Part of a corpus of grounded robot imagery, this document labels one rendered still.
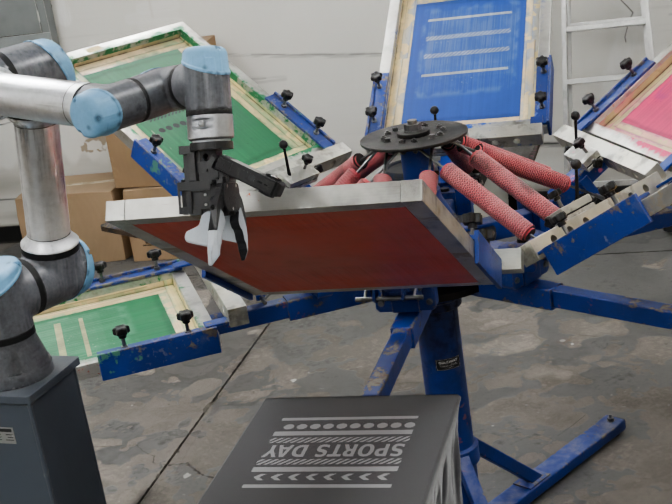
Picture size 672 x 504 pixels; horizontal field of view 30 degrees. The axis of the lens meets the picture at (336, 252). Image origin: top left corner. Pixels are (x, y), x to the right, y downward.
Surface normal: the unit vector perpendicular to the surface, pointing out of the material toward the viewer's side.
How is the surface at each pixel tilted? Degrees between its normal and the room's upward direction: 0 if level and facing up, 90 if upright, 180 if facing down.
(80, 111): 90
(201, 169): 73
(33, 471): 90
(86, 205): 88
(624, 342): 0
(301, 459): 0
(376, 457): 0
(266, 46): 90
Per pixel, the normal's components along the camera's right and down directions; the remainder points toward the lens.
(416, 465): -0.15, -0.94
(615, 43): -0.24, 0.35
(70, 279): 0.76, 0.28
